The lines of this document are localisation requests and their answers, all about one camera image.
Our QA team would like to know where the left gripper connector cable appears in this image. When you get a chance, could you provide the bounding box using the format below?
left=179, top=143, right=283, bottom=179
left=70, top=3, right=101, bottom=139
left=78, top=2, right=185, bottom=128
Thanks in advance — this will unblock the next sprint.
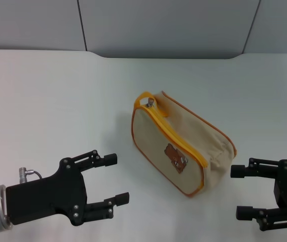
left=19, top=166, right=44, bottom=184

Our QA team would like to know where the beige food bag orange trim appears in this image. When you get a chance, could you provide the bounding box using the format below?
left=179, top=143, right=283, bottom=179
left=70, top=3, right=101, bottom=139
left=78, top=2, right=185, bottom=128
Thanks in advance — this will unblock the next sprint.
left=130, top=90, right=238, bottom=198

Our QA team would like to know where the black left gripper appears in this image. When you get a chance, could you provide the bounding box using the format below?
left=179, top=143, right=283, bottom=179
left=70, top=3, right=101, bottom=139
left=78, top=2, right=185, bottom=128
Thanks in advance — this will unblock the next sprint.
left=6, top=150, right=130, bottom=226

